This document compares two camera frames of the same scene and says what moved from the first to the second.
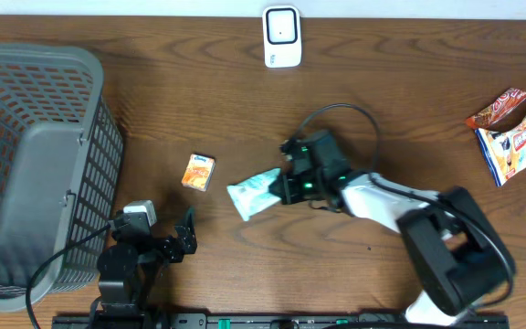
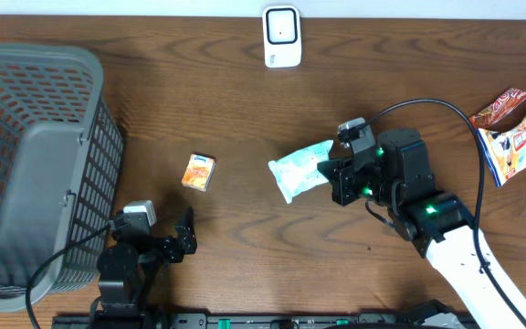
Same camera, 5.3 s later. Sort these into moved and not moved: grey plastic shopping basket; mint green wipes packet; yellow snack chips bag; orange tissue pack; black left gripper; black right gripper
Moved: mint green wipes packet; black right gripper
Not moved: yellow snack chips bag; black left gripper; orange tissue pack; grey plastic shopping basket
